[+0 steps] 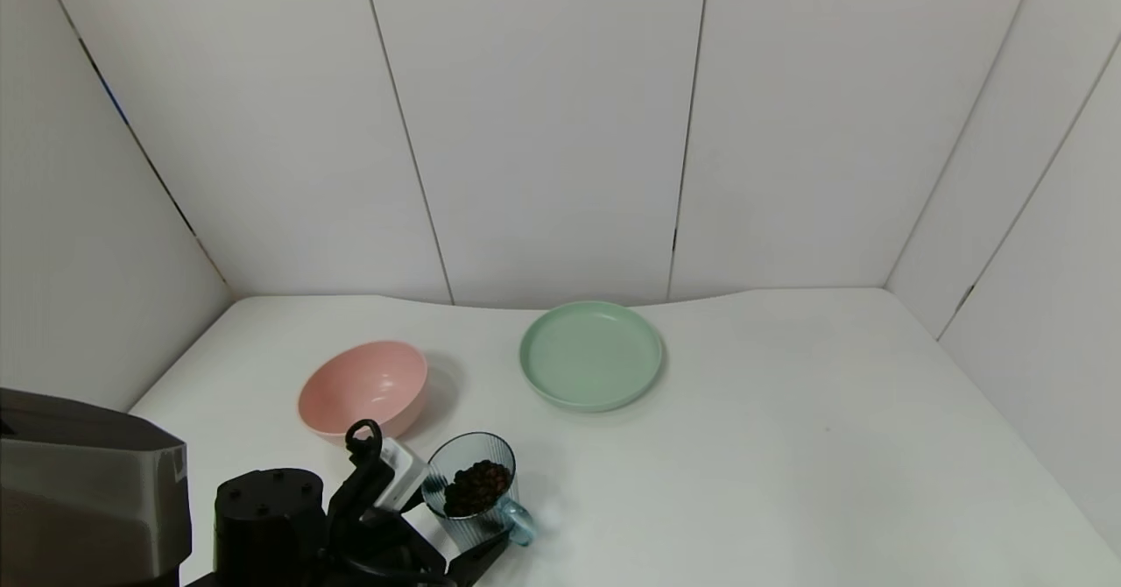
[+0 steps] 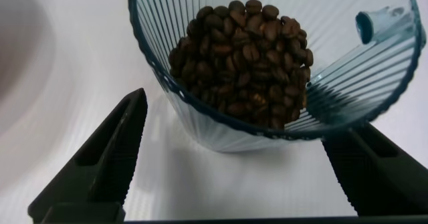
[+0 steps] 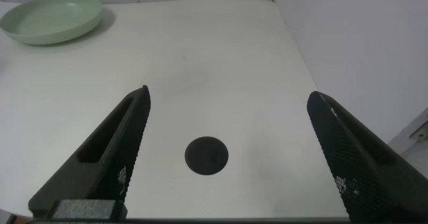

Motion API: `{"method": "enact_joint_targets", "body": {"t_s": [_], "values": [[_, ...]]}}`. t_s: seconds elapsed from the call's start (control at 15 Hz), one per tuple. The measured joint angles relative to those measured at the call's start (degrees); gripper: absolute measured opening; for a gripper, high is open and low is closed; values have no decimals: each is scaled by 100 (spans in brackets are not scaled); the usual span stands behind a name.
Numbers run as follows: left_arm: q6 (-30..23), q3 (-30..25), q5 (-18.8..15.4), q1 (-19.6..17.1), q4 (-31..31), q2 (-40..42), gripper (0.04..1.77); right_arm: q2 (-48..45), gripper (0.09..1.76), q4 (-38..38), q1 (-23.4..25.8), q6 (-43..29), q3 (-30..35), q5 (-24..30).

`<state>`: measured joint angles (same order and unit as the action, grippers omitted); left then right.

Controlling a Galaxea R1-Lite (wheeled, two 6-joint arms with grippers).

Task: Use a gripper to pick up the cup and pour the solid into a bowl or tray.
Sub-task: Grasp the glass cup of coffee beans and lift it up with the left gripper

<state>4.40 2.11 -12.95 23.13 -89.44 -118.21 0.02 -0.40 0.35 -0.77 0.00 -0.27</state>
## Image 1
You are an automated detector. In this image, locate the blue ribbed transparent cup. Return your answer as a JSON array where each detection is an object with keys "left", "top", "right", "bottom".
[{"left": 422, "top": 432, "right": 536, "bottom": 553}]

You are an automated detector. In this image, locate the dark coffee bean pile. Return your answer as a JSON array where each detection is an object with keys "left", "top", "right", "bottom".
[{"left": 444, "top": 459, "right": 513, "bottom": 518}]

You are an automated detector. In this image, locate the pink bowl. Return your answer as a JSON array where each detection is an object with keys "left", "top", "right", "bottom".
[{"left": 298, "top": 340, "right": 430, "bottom": 444}]

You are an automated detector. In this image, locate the green round plate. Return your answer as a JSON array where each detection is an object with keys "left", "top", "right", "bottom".
[{"left": 518, "top": 301, "right": 665, "bottom": 414}]

